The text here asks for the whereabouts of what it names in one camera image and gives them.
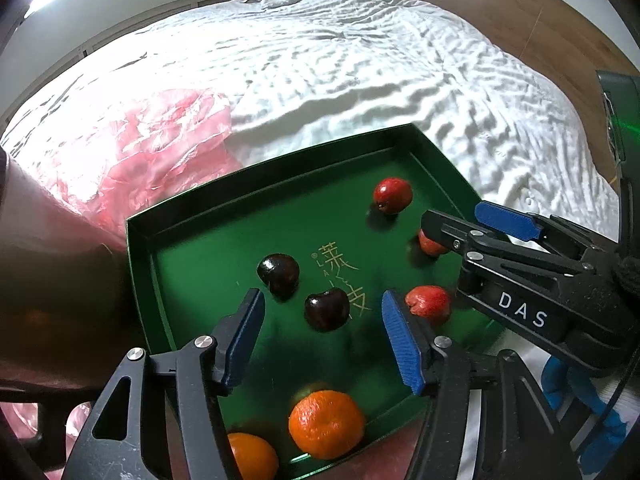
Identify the pink plastic sheet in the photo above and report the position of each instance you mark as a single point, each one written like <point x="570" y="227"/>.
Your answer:
<point x="150" y="150"/>

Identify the dark cherry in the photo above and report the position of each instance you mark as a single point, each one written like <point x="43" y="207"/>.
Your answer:
<point x="327" y="310"/>
<point x="278" y="272"/>

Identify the red round fruit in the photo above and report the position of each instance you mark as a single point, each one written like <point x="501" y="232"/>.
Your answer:
<point x="429" y="246"/>
<point x="393" y="195"/>
<point x="427" y="302"/>

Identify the large dimpled mandarin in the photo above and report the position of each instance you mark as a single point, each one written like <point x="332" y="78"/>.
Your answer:
<point x="326" y="425"/>

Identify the smooth orange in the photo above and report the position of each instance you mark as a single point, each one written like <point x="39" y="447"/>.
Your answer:
<point x="255" y="457"/>

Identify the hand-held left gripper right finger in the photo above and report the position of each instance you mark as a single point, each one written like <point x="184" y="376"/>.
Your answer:
<point x="400" y="340"/>

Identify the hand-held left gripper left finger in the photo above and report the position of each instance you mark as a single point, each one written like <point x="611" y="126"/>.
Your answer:
<point x="245" y="340"/>

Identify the person's right hand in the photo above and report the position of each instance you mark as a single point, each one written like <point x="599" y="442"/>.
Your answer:
<point x="590" y="405"/>

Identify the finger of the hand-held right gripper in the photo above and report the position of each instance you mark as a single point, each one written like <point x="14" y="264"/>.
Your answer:
<point x="505" y="220"/>
<point x="450" y="232"/>

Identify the green tray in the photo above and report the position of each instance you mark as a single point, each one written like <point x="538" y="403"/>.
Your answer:
<point x="225" y="255"/>

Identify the white quilt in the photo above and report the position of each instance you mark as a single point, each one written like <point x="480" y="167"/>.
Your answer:
<point x="375" y="85"/>

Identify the dark device with green light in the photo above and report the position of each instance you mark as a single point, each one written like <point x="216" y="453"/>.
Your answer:
<point x="622" y="120"/>

